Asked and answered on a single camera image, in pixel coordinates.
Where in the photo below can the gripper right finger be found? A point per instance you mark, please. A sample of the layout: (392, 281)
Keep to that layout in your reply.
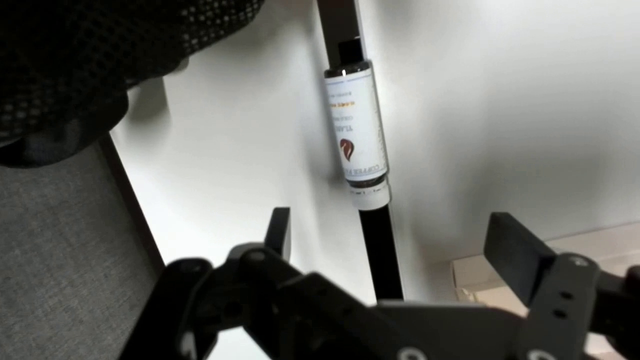
(560, 295)

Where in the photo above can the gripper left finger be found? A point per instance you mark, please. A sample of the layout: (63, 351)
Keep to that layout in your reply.
(260, 290)

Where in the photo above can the light cardboard box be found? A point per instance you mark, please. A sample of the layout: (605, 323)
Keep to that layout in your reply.
(600, 250)

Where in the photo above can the dark bottle with white label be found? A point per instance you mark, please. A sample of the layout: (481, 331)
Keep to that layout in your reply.
(356, 130)

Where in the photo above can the black mesh office chair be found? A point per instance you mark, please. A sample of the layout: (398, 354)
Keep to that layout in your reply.
(65, 65)

